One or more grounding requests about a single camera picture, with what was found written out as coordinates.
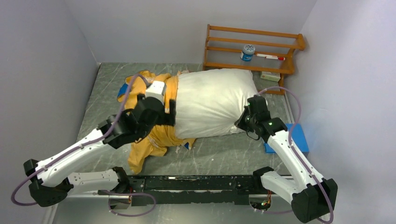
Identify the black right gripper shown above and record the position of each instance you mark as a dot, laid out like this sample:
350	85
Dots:
240	123

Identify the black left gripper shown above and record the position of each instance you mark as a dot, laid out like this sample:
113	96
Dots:
167	118

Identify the white pillow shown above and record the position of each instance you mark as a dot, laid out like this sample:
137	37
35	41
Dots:
208	103

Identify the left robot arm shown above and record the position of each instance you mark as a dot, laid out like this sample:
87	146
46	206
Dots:
55	178

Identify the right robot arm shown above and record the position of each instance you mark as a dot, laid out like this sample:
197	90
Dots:
310	195

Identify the small white box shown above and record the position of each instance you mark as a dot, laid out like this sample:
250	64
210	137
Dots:
271	76

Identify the blue foam pad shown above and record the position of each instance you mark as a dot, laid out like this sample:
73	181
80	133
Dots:
298	136

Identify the red and white marker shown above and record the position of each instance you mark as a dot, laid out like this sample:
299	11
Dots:
279	58

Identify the orange wooden rack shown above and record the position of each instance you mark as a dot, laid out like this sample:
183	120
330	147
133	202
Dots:
223	46

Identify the blue round jar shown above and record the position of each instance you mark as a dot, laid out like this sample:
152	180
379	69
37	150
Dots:
247	52

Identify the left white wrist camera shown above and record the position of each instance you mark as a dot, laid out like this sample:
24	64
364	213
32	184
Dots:
156	90

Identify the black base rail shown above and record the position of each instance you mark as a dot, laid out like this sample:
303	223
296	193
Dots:
235	189

